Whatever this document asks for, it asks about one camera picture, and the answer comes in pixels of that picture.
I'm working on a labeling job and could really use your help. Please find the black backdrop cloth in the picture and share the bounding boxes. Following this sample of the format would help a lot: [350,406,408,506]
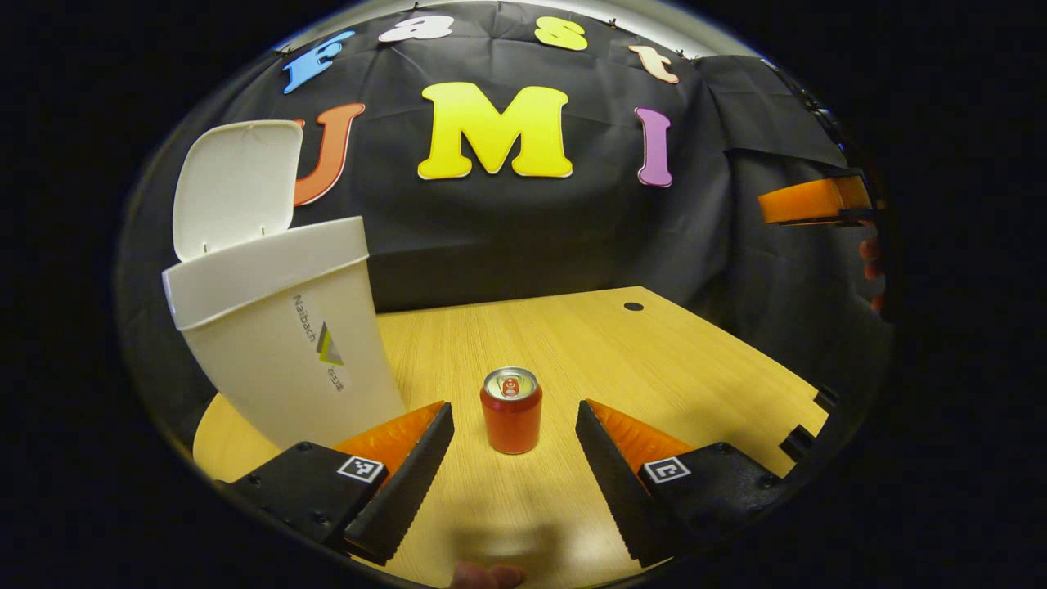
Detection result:
[123,0,896,426]

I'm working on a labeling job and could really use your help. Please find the wooden desktop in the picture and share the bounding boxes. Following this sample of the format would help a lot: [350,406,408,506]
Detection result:
[192,286,839,589]

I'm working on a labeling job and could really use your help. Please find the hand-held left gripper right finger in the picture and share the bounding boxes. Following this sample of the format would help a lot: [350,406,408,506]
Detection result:
[575,398,788,569]

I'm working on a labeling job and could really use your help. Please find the white desktop garbage bin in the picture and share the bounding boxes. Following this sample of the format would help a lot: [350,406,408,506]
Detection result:
[162,120,407,451]

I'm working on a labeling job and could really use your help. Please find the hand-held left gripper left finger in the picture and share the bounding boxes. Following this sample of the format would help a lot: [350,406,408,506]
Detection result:
[214,401,456,567]

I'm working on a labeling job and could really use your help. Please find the red pop can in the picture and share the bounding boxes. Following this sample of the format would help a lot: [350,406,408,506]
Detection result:
[480,366,544,456]

